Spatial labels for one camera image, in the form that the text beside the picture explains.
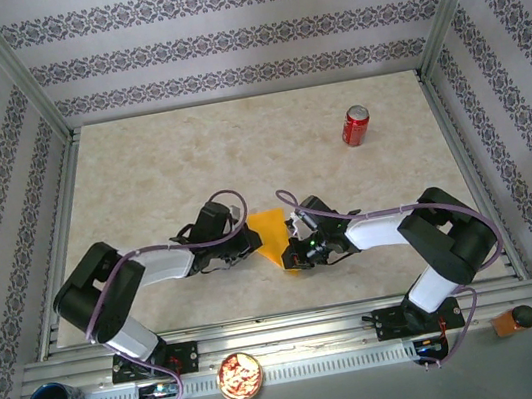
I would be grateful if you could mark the orange cloth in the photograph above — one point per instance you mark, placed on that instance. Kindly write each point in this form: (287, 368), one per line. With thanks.
(268, 232)

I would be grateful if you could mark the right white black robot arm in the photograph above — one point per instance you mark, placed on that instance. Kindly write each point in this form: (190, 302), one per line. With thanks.
(432, 289)

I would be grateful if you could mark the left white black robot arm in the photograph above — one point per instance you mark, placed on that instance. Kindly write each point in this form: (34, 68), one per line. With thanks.
(126, 338)

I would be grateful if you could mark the round bowl of red food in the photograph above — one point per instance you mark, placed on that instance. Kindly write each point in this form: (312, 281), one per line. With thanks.
(239, 378)

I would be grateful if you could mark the red soda can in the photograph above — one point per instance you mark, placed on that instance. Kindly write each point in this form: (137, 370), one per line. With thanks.
(356, 127)

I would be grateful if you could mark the small controller board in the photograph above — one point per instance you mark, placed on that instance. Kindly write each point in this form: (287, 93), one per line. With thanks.
(431, 346)
(157, 390)

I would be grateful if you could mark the brown jar with black lid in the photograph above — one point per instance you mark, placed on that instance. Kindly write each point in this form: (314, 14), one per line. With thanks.
(511, 322)

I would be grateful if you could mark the aluminium rail under arm bases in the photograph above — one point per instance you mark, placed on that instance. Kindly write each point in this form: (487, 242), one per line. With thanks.
(287, 330)

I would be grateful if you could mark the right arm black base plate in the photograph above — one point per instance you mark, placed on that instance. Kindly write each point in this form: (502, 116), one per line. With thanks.
(389, 324)

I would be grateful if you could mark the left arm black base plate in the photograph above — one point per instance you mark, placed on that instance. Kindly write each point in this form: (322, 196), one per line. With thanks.
(184, 356)

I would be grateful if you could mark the aluminium side rail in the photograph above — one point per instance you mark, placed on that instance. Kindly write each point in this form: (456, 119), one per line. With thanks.
(59, 232)
(473, 177)

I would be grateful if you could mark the aluminium frame post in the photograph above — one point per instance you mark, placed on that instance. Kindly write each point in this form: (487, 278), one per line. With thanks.
(22, 71)
(453, 2)

